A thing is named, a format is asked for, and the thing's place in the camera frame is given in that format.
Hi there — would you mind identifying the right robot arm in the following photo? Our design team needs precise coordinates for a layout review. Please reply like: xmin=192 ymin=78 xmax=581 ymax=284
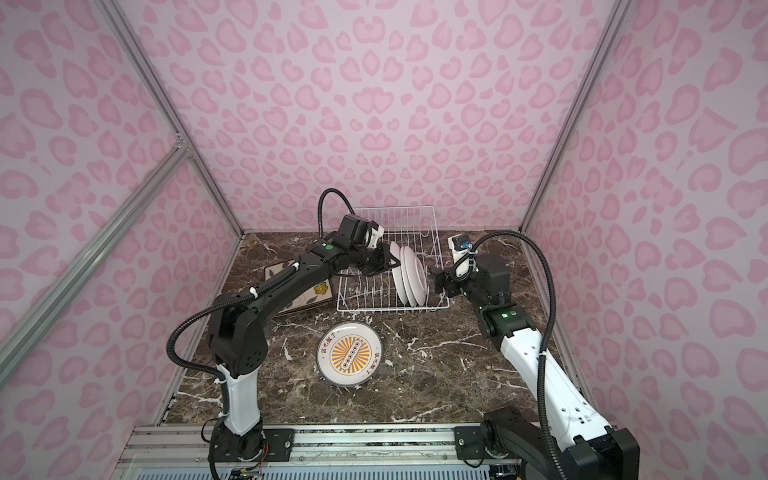
xmin=431 ymin=254 xmax=640 ymax=479

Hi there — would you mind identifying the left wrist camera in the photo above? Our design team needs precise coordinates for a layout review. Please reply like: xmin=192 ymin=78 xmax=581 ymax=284
xmin=367 ymin=221 xmax=384 ymax=249

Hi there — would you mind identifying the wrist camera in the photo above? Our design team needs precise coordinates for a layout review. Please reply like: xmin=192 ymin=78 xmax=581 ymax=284
xmin=367 ymin=221 xmax=384 ymax=249
xmin=448 ymin=233 xmax=474 ymax=279

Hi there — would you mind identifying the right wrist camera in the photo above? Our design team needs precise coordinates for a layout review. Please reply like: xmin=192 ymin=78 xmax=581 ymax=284
xmin=448 ymin=233 xmax=474 ymax=279

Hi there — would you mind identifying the white wire dish rack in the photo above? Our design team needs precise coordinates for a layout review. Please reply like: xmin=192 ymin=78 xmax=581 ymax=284
xmin=336 ymin=205 xmax=450 ymax=312

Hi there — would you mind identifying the aluminium corner post right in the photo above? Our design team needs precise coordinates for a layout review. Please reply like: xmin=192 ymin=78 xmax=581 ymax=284
xmin=520 ymin=0 xmax=636 ymax=234

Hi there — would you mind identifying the aluminium corner post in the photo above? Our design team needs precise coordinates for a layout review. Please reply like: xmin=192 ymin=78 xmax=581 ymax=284
xmin=520 ymin=0 xmax=636 ymax=234
xmin=94 ymin=0 xmax=245 ymax=240

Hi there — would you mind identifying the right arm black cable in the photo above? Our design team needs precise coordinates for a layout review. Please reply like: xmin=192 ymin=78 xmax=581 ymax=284
xmin=449 ymin=230 xmax=568 ymax=480

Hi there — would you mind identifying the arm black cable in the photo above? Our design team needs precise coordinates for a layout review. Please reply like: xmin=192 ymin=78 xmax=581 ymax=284
xmin=449 ymin=230 xmax=568 ymax=480
xmin=165 ymin=187 xmax=356 ymax=480

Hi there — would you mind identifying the aluminium frame strut left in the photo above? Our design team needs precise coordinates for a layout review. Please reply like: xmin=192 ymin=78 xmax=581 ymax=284
xmin=1 ymin=141 xmax=189 ymax=385

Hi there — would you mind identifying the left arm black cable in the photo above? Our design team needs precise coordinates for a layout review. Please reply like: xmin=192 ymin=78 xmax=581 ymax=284
xmin=165 ymin=187 xmax=356 ymax=480

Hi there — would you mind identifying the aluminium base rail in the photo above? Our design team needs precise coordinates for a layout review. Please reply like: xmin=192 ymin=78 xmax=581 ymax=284
xmin=110 ymin=421 xmax=640 ymax=480

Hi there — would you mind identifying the aluminium corner post left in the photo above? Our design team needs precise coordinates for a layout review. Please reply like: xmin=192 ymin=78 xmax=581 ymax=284
xmin=94 ymin=0 xmax=245 ymax=240

